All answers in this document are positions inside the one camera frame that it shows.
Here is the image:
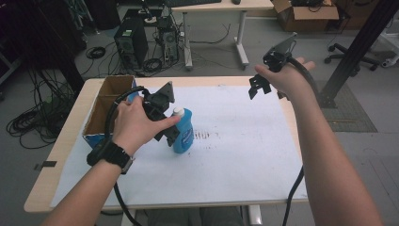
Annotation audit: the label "tangle of black floor cables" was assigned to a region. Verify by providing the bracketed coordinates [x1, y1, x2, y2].
[5, 67, 85, 151]

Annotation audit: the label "black metal post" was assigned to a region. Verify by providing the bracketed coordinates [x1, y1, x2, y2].
[317, 0, 399, 109]

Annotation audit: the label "open cardboard box blue sides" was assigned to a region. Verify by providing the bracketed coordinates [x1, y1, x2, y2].
[81, 74, 139, 150]

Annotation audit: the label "black keyboard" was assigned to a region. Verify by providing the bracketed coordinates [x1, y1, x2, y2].
[165, 0, 223, 8]

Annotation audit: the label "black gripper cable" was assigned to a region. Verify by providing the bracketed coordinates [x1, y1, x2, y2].
[104, 86, 152, 226]
[281, 56, 322, 226]

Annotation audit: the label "dark furniture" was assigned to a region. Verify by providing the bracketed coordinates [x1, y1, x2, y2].
[0, 0, 88, 95]

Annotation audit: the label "white paper mat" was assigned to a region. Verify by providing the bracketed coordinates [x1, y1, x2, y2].
[50, 84, 309, 209]

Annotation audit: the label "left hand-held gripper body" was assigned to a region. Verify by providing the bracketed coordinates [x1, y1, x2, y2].
[142, 80, 176, 122]

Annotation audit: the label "white desk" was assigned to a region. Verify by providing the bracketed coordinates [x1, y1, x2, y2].
[169, 0, 276, 72]

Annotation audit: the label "blue bottle with white cap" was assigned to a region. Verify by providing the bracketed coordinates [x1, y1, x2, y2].
[170, 106, 195, 154]

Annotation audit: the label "black computer tower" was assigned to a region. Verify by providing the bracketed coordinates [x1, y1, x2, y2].
[113, 14, 150, 71]

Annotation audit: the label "black office chair base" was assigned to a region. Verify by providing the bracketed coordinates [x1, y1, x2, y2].
[324, 42, 381, 73]

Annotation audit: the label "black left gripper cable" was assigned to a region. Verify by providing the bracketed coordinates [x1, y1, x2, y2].
[104, 86, 152, 226]

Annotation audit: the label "white table leg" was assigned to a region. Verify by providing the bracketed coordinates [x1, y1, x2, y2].
[247, 204, 263, 226]

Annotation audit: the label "brown cardboard box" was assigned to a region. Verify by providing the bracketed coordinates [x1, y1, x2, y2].
[270, 0, 341, 33]

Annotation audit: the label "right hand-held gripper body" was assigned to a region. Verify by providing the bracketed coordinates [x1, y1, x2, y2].
[262, 31, 298, 73]

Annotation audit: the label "person's left hand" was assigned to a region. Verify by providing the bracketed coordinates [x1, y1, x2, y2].
[111, 95, 182, 157]

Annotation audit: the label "person's right hand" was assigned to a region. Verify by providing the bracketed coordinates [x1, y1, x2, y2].
[254, 56, 318, 104]

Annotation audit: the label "coiled black cable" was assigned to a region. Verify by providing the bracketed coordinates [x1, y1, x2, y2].
[85, 45, 107, 60]

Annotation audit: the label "dark floor mat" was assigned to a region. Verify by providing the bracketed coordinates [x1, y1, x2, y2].
[314, 79, 378, 134]

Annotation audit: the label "grey computer tower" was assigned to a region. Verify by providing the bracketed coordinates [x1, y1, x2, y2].
[156, 15, 181, 64]

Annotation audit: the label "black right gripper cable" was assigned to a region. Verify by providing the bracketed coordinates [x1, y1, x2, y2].
[281, 56, 322, 226]

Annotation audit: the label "black wristwatch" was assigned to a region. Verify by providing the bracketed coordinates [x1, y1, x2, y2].
[86, 138, 136, 175]

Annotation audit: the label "black tape strip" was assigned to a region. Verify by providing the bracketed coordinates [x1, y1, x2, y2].
[33, 160, 58, 172]

